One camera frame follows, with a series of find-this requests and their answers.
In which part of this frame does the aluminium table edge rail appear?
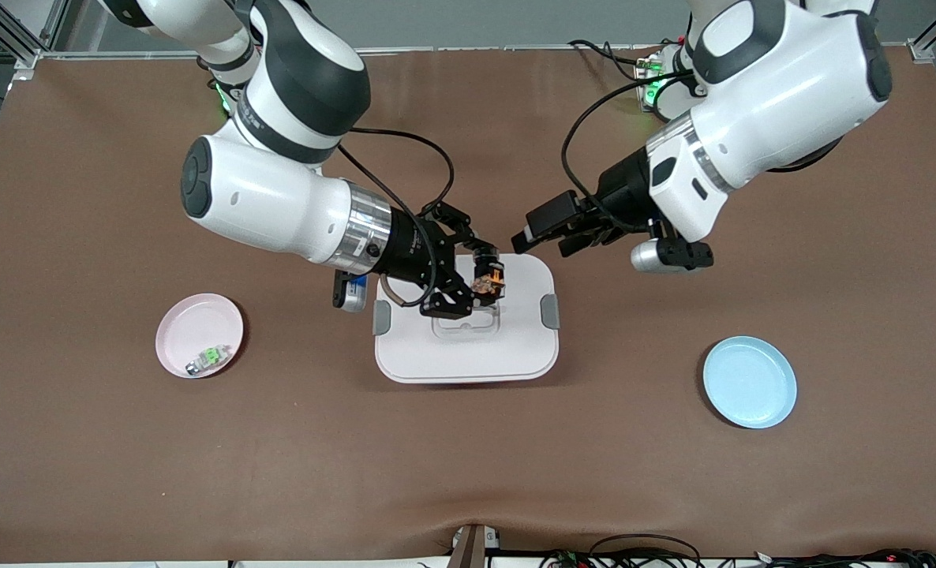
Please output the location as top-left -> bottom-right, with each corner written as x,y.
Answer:
10,43 -> 920,62

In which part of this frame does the black looped cable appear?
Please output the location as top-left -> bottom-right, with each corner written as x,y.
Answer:
589,533 -> 703,568

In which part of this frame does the pink box with white lid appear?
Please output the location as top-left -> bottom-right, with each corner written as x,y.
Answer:
373,252 -> 561,385

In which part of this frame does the orange push-button switch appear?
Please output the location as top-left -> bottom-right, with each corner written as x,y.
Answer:
470,249 -> 509,306

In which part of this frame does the pink round plate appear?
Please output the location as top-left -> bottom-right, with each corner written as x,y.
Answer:
156,293 -> 245,380

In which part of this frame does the brown table mat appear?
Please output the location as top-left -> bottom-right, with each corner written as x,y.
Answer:
0,46 -> 936,562

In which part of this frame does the light blue round plate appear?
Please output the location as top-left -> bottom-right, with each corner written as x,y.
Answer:
702,335 -> 798,430

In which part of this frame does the tangled cable bundle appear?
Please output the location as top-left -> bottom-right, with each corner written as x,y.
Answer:
539,546 -> 936,568

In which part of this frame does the green push-button switch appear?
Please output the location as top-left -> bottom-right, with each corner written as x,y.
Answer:
185,346 -> 230,377

